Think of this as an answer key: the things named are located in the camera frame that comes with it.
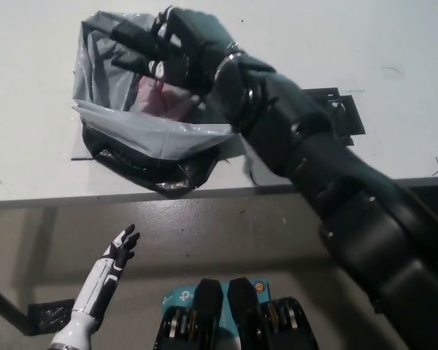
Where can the black floor tape patch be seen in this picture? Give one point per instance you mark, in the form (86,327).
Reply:
(49,317)

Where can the black teal robot torso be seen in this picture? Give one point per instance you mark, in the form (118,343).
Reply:
(208,313)

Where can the black tape square mark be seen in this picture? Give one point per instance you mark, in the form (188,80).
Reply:
(350,116)

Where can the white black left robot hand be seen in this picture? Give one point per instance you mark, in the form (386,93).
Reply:
(102,277)

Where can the black table leg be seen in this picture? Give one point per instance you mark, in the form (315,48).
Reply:
(3,304)

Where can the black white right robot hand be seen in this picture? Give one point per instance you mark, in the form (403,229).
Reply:
(193,47)

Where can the grey plastic bag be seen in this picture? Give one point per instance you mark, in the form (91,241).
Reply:
(138,135)

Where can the pink packet inside bag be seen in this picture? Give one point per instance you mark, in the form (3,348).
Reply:
(160,98)

